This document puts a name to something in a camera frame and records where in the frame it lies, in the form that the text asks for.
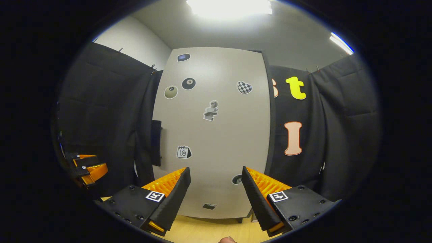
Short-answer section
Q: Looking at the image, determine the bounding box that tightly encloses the grey cabinet door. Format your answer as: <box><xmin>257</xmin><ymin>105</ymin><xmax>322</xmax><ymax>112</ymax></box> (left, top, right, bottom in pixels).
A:
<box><xmin>152</xmin><ymin>47</ymin><xmax>272</xmax><ymax>219</ymax></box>

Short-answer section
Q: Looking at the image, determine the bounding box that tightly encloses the black backdrop cloth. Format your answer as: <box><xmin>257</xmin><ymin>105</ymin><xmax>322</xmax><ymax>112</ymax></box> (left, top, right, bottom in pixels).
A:
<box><xmin>56</xmin><ymin>42</ymin><xmax>382</xmax><ymax>203</ymax></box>

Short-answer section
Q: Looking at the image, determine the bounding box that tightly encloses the large ceiling light panel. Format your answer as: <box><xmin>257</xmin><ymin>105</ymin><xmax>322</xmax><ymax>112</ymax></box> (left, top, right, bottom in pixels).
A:
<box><xmin>186</xmin><ymin>0</ymin><xmax>273</xmax><ymax>19</ymax></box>

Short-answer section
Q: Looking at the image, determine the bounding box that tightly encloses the black door handle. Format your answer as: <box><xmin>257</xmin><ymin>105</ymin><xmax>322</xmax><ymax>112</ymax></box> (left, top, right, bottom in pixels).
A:
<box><xmin>150</xmin><ymin>120</ymin><xmax>163</xmax><ymax>167</ymax></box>

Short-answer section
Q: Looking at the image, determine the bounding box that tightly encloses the dark grey cabinet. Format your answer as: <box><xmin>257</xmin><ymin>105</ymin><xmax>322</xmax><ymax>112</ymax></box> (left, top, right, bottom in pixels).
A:
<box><xmin>236</xmin><ymin>50</ymin><xmax>276</xmax><ymax>224</ymax></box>

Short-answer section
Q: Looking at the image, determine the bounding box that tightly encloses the small ceiling light panel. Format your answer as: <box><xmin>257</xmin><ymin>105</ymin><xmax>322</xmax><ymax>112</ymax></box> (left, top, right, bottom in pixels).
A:
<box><xmin>329</xmin><ymin>32</ymin><xmax>354</xmax><ymax>55</ymax></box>

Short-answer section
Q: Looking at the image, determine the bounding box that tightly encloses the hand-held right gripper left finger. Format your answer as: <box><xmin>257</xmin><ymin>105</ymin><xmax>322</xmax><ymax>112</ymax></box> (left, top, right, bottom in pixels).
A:
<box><xmin>94</xmin><ymin>167</ymin><xmax>192</xmax><ymax>237</ymax></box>

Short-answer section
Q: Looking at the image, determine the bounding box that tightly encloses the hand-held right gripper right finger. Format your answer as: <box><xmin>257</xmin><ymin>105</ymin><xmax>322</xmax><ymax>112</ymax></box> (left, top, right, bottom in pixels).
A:
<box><xmin>241</xmin><ymin>166</ymin><xmax>341</xmax><ymax>238</ymax></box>

